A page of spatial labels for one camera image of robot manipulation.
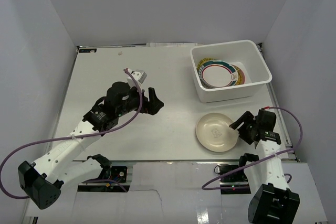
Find cream round plate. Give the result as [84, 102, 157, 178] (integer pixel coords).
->
[195, 113, 238, 153]

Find white plate orange sun pattern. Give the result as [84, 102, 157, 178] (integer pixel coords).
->
[195, 57, 247, 89]

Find white plate green red rim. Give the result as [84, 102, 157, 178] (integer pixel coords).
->
[198, 60, 238, 89]

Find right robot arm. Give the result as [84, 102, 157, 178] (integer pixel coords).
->
[230, 109, 300, 223]

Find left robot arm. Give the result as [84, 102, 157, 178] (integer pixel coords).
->
[18, 82, 164, 209]

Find white plastic bin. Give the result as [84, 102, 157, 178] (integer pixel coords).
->
[190, 40, 272, 103]

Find black label sticker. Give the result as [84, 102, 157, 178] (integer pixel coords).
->
[78, 48, 97, 53]

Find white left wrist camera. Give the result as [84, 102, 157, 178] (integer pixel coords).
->
[126, 68, 147, 88]

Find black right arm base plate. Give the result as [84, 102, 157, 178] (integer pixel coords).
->
[214, 164, 248, 183]

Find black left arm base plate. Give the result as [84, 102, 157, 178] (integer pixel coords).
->
[83, 166, 128, 184]

